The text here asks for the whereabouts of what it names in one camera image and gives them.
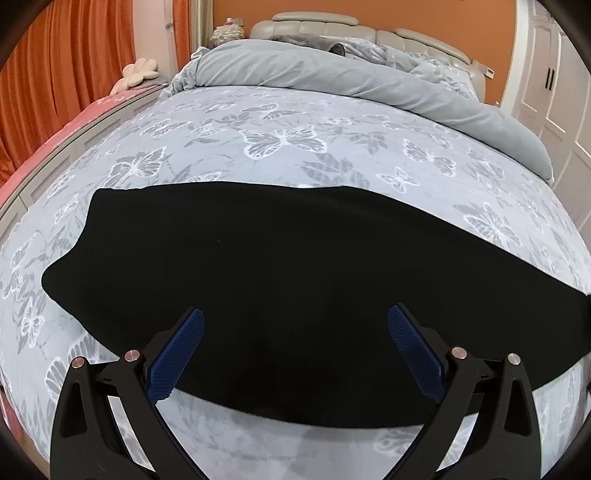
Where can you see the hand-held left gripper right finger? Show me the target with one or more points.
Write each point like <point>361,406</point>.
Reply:
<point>413,355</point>

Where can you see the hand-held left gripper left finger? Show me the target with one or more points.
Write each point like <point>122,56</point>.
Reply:
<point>178,355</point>

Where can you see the black pants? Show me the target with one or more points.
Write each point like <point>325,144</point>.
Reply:
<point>277,277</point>

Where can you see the butterfly print bed blanket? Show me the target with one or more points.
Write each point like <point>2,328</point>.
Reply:
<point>286,138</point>

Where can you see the pink window seat cushion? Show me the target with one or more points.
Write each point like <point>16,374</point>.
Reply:
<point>69,122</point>

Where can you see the white wardrobe doors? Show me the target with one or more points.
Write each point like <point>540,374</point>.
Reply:
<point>554,115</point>

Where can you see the cream flower-shaped cushion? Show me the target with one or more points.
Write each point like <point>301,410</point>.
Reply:
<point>138,71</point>

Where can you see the grey duvet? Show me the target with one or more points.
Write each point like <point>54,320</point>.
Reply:
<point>323,74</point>

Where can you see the dark grey pillow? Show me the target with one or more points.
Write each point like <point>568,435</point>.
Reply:
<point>336,47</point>

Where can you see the orange curtain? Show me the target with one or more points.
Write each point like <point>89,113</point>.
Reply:
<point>55,60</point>

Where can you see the white bedside ornament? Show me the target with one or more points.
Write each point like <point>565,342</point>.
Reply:
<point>226,33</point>

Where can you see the beige padded bed headboard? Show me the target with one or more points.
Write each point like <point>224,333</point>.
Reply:
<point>323,27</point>

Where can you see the white wall switch panel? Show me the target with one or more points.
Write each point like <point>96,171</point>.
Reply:
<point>488,71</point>

